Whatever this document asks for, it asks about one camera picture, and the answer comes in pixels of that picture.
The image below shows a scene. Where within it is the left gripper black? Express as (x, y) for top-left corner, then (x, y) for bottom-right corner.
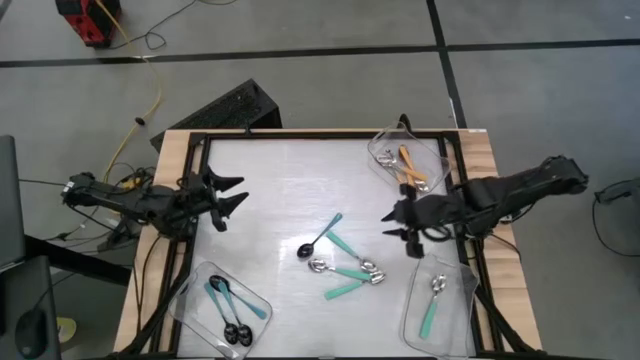
(188, 167), (250, 233)

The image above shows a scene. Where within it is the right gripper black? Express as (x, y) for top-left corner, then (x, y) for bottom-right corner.
(380, 183), (464, 260)

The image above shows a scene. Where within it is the orange-handled silver spoon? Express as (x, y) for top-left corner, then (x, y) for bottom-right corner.
(407, 149), (431, 195)
(398, 144), (419, 189)
(377, 151), (410, 200)
(382, 154), (431, 182)

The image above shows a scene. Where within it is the clear plastic container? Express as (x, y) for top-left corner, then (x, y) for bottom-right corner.
(366, 121), (452, 202)
(401, 253), (480, 360)
(167, 260), (275, 360)

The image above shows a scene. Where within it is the blue-handled black spoon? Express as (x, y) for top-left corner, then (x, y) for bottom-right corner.
(209, 272), (269, 321)
(296, 212), (345, 259)
(217, 280), (255, 348)
(202, 280), (241, 346)

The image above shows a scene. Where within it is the black floor beam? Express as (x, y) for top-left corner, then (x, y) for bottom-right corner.
(23, 233), (134, 288)

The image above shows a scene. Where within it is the yellow round floor object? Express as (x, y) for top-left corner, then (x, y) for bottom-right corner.
(55, 316), (79, 345)

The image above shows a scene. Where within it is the red and black case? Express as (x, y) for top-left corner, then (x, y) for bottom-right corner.
(53, 0), (123, 50)

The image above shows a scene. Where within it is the dark side table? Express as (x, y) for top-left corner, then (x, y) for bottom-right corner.
(0, 254), (63, 360)

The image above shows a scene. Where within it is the black computer mouse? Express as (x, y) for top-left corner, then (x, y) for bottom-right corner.
(14, 307), (50, 359)

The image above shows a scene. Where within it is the black cable bundle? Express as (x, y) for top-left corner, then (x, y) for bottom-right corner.
(102, 160), (162, 202)

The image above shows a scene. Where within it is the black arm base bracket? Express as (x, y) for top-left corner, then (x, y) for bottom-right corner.
(96, 217), (144, 252)

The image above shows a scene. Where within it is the black metal table frame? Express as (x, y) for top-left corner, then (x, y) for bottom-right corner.
(117, 129), (534, 360)

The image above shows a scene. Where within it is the yellow floor cable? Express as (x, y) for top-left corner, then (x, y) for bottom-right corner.
(93, 0), (164, 197)

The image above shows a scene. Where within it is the thin black floor cable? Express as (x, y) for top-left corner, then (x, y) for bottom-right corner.
(108, 0), (240, 51)
(17, 177), (71, 190)

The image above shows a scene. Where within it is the black looped floor cable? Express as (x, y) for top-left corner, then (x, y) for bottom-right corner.
(591, 174), (640, 259)

